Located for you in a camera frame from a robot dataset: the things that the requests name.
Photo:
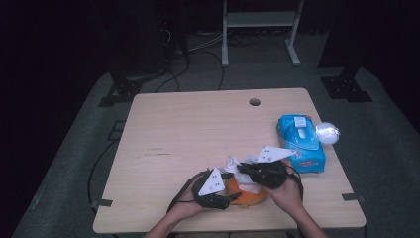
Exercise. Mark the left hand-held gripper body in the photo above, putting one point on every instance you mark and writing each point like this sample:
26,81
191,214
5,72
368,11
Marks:
211,185

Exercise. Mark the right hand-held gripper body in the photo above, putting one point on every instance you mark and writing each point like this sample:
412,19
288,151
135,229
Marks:
269,173

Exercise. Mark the white wet wipe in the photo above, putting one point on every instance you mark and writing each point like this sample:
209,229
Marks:
244,180

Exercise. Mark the orange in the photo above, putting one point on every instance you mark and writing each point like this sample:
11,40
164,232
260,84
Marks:
247,198

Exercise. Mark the blue wet wipes pack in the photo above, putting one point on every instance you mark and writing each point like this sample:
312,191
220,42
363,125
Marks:
305,145

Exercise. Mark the person's right hand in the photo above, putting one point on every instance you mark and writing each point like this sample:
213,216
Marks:
287,198

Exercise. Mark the person's left hand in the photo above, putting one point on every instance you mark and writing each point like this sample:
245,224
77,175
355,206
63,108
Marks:
186,206

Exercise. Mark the shiny white round ball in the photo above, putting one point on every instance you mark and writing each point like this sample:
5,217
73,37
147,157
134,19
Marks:
327,133

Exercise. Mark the black tape strip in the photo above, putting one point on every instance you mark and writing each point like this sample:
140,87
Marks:
351,197
104,202

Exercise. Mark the black metal stand base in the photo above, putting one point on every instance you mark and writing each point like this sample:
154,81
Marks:
124,89
343,87

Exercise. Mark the dark equipment rack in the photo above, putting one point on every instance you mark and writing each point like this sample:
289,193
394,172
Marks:
145,36

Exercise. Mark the white metal stand frame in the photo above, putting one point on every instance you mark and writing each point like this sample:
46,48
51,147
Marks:
257,19

